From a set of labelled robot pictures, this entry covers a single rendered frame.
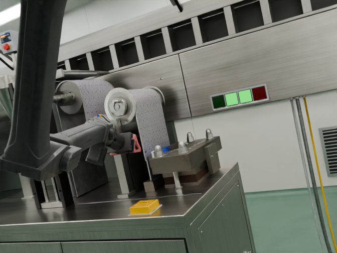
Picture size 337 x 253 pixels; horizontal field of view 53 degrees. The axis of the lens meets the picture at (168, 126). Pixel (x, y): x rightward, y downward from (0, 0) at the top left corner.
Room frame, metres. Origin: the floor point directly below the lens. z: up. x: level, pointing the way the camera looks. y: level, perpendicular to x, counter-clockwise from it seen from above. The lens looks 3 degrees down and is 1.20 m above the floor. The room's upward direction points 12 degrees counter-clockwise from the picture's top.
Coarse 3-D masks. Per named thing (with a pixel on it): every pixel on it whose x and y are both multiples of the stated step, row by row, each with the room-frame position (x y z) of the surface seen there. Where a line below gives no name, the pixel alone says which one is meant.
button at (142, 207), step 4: (144, 200) 1.08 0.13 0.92; (148, 200) 1.07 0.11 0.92; (152, 200) 1.06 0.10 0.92; (156, 200) 1.06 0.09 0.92; (136, 204) 1.06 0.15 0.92; (140, 204) 1.05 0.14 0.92; (144, 204) 1.04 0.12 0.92; (148, 204) 1.03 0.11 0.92; (152, 204) 1.03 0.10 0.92; (156, 204) 1.05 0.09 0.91; (132, 208) 1.03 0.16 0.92; (136, 208) 1.03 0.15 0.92; (140, 208) 1.02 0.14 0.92; (144, 208) 1.01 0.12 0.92; (148, 208) 1.01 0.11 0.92; (152, 208) 1.03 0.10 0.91; (132, 212) 1.03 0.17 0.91; (136, 212) 1.03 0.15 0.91; (140, 212) 1.02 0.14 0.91; (144, 212) 1.01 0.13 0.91; (148, 212) 1.01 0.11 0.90
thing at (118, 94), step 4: (116, 92) 1.33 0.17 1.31; (120, 92) 1.32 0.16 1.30; (112, 96) 1.34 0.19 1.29; (116, 96) 1.33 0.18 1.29; (120, 96) 1.32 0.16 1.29; (124, 96) 1.31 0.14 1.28; (108, 100) 1.35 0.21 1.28; (128, 100) 1.31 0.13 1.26; (108, 104) 1.35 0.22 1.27; (128, 104) 1.31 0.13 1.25; (108, 108) 1.35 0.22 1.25; (128, 108) 1.31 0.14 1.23; (128, 112) 1.31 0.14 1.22; (112, 116) 1.34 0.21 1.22; (116, 116) 1.34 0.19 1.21; (120, 116) 1.33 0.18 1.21; (124, 116) 1.32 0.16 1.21; (128, 116) 1.31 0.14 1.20; (120, 120) 1.33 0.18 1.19
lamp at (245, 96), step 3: (246, 90) 1.43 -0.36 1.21; (249, 90) 1.43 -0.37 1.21; (240, 93) 1.44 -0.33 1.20; (243, 93) 1.44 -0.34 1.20; (246, 93) 1.43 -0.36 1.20; (249, 93) 1.43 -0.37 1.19; (240, 96) 1.45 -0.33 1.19; (243, 96) 1.44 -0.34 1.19; (246, 96) 1.43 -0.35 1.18; (249, 96) 1.43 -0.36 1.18; (240, 99) 1.45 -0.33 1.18; (243, 99) 1.44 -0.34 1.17; (246, 99) 1.44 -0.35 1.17; (249, 99) 1.43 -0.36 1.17; (243, 102) 1.44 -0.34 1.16
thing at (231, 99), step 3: (231, 93) 1.46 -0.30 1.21; (234, 93) 1.46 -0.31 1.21; (228, 96) 1.47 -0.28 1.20; (231, 96) 1.46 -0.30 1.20; (234, 96) 1.46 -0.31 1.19; (228, 99) 1.47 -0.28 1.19; (231, 99) 1.46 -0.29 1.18; (234, 99) 1.46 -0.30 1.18; (237, 99) 1.45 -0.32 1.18; (228, 102) 1.47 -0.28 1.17; (231, 102) 1.47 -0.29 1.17; (234, 102) 1.46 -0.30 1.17; (237, 102) 1.45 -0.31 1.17
